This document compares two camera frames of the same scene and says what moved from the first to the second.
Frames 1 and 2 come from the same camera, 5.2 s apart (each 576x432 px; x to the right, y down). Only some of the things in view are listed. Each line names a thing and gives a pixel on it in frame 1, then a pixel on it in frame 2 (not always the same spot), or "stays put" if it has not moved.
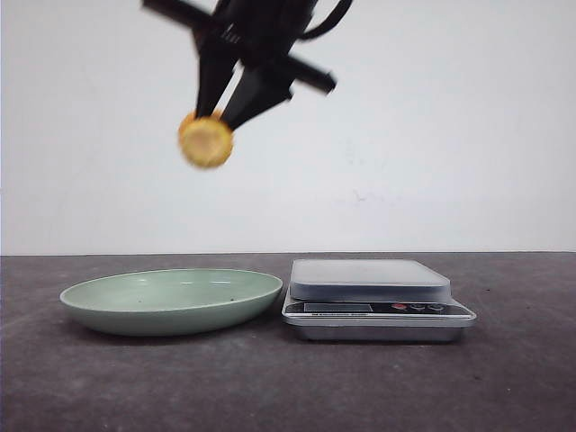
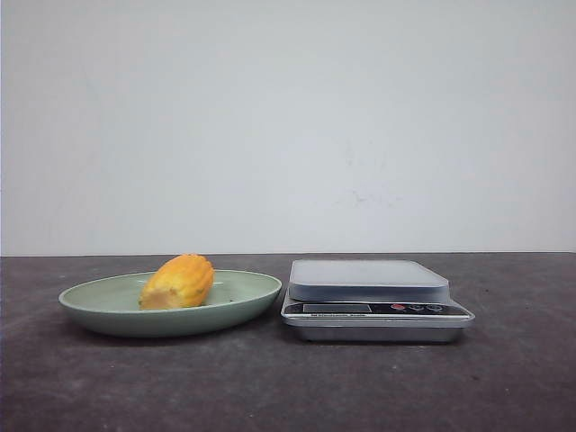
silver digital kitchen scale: (372, 301) stays put
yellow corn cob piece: (205, 141) to (182, 281)
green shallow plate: (170, 301) stays put
